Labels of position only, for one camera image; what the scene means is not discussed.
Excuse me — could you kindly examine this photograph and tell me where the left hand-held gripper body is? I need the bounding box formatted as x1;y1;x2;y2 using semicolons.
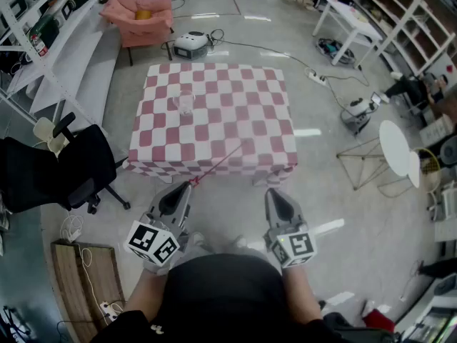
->
124;212;190;267

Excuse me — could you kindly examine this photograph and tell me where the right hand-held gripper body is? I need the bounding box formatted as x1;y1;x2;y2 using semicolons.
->
263;219;319;269

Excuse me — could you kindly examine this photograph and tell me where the thin red stick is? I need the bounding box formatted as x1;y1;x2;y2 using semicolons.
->
188;138;253;189

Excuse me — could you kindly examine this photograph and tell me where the clear drinking glass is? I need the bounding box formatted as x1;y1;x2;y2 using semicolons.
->
174;89;196;117

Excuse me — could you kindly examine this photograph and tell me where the person's left forearm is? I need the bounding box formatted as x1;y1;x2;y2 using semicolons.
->
124;269;173;323

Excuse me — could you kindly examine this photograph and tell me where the person's right forearm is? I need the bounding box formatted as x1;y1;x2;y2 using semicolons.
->
281;265;323;325

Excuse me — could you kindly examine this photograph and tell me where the white wristband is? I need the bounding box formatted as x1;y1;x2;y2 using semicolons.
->
141;259;171;277

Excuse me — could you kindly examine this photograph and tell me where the white power strip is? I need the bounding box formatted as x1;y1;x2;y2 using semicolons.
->
304;67;328;86
99;299;121;322

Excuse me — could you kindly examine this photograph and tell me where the person's black shirt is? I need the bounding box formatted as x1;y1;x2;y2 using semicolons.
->
89;252;396;343

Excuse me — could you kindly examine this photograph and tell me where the wooden board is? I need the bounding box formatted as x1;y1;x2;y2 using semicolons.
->
50;240;128;343

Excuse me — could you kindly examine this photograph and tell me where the red white checkered tablecloth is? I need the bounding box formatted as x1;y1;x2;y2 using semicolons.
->
123;62;299;186

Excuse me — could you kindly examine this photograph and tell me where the red bag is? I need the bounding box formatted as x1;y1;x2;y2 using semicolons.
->
361;299;396;332

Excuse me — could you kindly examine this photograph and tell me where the grey white domed appliance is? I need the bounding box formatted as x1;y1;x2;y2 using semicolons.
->
340;97;374;136

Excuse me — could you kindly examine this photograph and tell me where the white round side table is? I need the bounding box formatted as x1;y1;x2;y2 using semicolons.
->
378;119;423;189

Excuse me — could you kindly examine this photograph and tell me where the black office chair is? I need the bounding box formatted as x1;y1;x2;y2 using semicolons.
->
0;111;131;216

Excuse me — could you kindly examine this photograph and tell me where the yellow racket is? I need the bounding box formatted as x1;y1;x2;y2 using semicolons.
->
411;147;442;193

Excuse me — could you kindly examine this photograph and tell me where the white metal shelving rack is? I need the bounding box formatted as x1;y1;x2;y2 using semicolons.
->
0;0;124;136

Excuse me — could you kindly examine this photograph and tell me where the pink armchair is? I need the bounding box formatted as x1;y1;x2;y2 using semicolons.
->
99;0;175;66

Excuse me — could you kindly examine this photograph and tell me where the red label bottle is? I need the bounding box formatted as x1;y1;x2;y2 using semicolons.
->
29;34;49;58

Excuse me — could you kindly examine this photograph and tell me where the white shelving unit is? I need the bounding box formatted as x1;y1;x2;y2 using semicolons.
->
351;0;457;79

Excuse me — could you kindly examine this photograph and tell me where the white cable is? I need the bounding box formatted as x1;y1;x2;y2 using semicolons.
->
59;214;109;311

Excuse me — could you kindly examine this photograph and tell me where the wire frame stand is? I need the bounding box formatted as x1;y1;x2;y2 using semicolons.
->
336;136;394;193

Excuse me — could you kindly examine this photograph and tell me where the long black cable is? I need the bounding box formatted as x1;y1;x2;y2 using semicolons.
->
209;29;316;76

